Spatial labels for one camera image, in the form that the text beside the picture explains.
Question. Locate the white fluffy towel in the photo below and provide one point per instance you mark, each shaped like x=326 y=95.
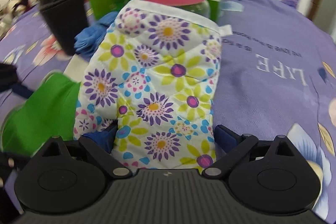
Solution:
x=76 y=68

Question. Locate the green pot holder mat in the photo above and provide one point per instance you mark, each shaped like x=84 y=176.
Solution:
x=50 y=111

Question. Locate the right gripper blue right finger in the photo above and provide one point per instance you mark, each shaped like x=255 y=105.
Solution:
x=225 y=138

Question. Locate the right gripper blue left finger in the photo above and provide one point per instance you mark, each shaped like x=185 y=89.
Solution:
x=105 y=138

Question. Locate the black lidded coffee cup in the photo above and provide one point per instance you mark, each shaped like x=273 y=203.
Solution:
x=65 y=19

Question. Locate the purple floral tablecloth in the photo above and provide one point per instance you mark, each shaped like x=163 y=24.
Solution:
x=276 y=89

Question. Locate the blue microfiber cloth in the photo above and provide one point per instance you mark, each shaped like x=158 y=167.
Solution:
x=88 y=41

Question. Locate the floral quilted oven mitt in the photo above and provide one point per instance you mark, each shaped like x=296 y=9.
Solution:
x=155 y=74

